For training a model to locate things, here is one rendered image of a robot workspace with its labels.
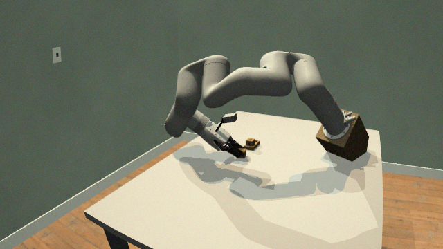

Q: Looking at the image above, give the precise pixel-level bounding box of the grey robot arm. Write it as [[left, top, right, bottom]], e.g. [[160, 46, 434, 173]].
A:
[[165, 51, 356, 140]]

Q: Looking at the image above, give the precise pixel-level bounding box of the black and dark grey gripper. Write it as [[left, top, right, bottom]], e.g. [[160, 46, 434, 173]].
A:
[[199, 119, 244, 158]]

